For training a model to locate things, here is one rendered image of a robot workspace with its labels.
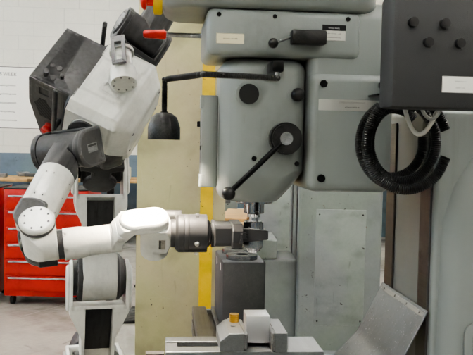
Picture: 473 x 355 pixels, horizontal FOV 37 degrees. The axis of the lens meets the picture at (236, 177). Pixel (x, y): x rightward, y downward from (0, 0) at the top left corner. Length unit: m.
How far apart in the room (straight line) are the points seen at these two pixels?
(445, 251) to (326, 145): 0.34
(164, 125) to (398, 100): 0.51
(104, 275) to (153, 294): 1.25
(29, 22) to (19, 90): 1.00
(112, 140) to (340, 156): 0.63
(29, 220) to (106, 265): 0.64
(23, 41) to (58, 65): 8.97
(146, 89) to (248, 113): 0.46
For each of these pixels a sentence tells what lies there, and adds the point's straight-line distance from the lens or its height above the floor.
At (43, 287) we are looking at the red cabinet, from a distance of 6.34.
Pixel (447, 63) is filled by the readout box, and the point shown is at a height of 1.60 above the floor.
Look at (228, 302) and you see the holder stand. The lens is 2.00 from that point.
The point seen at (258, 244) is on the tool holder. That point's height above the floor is 1.21.
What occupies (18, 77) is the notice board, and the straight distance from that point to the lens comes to 10.87.
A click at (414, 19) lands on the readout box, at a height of 1.67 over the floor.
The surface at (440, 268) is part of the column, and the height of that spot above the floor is 1.18.
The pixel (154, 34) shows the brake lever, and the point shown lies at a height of 1.70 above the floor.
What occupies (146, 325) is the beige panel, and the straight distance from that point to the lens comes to 3.48.
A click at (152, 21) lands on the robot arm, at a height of 1.78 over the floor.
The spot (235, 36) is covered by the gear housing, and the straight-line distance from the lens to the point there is 1.54.
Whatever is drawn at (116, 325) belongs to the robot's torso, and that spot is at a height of 0.87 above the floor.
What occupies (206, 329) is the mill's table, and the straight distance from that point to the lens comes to 2.01.
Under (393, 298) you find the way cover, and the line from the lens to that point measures 1.82.
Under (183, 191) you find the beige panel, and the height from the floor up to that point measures 1.20.
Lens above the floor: 1.45
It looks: 3 degrees down
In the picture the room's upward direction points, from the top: 1 degrees clockwise
